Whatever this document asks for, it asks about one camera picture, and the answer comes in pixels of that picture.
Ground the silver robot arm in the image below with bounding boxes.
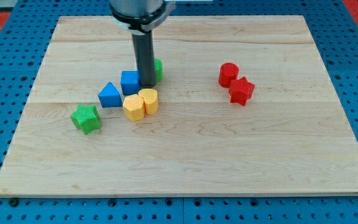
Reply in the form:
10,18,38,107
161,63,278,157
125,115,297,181
110,0,175,35

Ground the blue triangle block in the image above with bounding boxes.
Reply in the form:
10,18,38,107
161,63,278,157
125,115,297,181
98,82,122,108

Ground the yellow heart block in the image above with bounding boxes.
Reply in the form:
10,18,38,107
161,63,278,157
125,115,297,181
138,88,159,115

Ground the yellow hexagon block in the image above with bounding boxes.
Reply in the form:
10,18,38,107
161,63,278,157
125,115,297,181
122,94,145,121

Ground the green cylinder block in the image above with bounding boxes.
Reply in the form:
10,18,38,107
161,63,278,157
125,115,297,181
154,58,163,83

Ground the blue cube block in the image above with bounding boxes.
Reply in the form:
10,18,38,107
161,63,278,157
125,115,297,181
121,71,140,96

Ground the red cylinder block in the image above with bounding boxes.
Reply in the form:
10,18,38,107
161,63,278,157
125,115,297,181
218,62,239,88

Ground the red star block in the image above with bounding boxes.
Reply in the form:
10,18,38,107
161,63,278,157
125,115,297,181
229,77,255,106

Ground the wooden board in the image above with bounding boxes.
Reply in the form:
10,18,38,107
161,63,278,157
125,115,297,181
0,16,358,198

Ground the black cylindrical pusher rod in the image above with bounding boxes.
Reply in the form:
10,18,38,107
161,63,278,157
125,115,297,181
132,32,157,88

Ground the green star block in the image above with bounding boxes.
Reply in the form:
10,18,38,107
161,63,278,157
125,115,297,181
70,104,101,135

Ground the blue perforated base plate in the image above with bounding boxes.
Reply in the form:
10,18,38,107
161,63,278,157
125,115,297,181
0,0,358,223

